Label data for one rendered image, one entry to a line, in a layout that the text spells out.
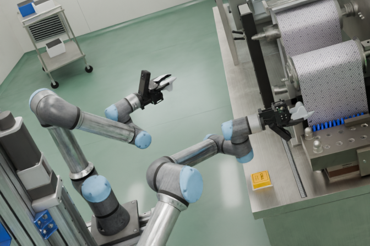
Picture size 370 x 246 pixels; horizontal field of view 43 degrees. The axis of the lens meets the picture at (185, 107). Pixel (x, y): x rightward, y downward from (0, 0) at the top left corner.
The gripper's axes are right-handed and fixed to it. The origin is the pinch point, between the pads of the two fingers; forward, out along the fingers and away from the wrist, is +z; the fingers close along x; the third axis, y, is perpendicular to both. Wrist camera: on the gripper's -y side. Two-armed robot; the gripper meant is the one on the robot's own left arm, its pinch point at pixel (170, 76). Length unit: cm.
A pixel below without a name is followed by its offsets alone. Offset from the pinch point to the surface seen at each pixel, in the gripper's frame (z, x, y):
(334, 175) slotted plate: 14, 82, 21
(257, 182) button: -6, 62, 23
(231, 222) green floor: 16, -7, 126
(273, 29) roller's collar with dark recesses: 36, 34, -17
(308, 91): 24, 63, -4
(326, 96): 29, 67, 0
